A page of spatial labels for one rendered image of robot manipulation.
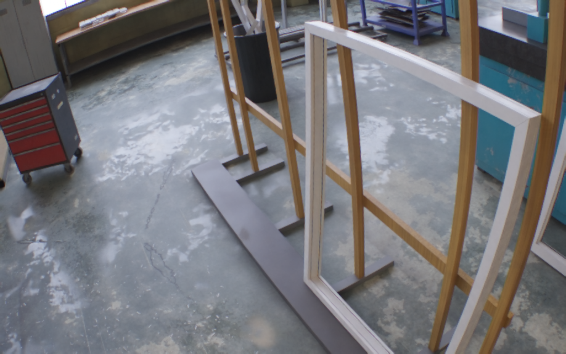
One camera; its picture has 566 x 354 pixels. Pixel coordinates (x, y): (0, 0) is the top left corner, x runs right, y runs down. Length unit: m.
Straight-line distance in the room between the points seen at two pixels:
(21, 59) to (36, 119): 3.68
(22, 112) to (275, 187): 2.59
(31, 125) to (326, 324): 3.33
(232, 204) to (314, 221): 1.08
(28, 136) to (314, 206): 3.12
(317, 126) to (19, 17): 6.54
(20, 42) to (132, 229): 5.22
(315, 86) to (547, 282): 1.81
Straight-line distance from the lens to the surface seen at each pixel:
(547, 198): 2.76
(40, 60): 8.01
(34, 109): 4.39
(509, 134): 3.15
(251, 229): 3.05
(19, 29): 7.95
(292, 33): 6.46
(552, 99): 1.17
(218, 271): 2.89
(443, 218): 3.09
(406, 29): 6.47
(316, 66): 1.98
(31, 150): 4.63
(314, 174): 2.18
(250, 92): 4.78
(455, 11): 7.81
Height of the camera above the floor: 1.97
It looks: 32 degrees down
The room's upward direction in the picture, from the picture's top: 10 degrees counter-clockwise
